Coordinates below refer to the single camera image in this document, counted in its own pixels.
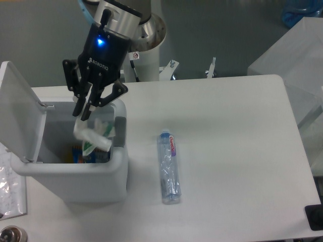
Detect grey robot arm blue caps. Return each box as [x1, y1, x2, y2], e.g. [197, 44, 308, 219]
[62, 1, 142, 121]

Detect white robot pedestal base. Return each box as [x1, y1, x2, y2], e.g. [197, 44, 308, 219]
[121, 12, 218, 83]

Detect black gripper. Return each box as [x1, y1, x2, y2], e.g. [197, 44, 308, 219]
[62, 24, 131, 120]

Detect black device at table edge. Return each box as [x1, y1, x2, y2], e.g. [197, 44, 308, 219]
[305, 204, 322, 231]

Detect round metal connector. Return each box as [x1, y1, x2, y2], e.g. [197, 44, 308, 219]
[1, 225, 28, 242]

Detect blue water jug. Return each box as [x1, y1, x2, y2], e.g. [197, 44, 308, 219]
[281, 1, 322, 29]

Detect clear plastic water bottle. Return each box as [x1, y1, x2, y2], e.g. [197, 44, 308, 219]
[157, 129, 182, 205]

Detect white trash can open lid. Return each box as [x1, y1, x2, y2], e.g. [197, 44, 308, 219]
[1, 61, 129, 203]

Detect white plastic wrapper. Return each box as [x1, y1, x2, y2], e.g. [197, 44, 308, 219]
[73, 117, 116, 156]

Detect clear plastic document sleeve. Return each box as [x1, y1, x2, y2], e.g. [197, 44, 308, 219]
[1, 144, 27, 220]

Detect black cable on pedestal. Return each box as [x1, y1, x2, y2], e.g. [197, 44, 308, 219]
[130, 59, 141, 83]

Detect blue orange snack bag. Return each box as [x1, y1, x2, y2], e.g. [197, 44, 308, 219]
[72, 146, 111, 163]

